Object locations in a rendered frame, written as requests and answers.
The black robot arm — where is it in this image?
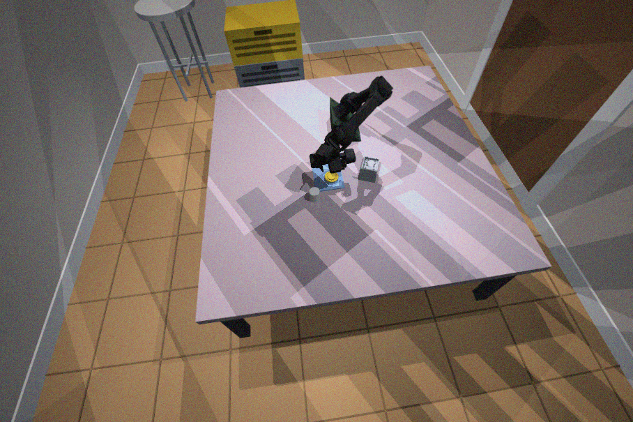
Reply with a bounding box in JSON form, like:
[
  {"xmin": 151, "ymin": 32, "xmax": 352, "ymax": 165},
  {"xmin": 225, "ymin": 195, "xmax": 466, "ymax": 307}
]
[{"xmin": 313, "ymin": 76, "xmax": 393, "ymax": 174}]

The grey dish rack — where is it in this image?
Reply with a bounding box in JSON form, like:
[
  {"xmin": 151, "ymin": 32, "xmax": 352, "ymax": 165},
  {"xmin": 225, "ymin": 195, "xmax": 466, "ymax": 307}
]
[{"xmin": 359, "ymin": 156, "xmax": 380, "ymax": 183}]

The yellow round plate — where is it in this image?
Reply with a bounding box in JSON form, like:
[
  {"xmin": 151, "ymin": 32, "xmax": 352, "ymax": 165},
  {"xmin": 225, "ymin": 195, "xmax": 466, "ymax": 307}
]
[{"xmin": 325, "ymin": 172, "xmax": 339, "ymax": 182}]

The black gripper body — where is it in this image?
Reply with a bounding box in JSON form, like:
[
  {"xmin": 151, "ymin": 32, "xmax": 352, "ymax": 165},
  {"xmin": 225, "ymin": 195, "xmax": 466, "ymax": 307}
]
[{"xmin": 310, "ymin": 149, "xmax": 356, "ymax": 168}]

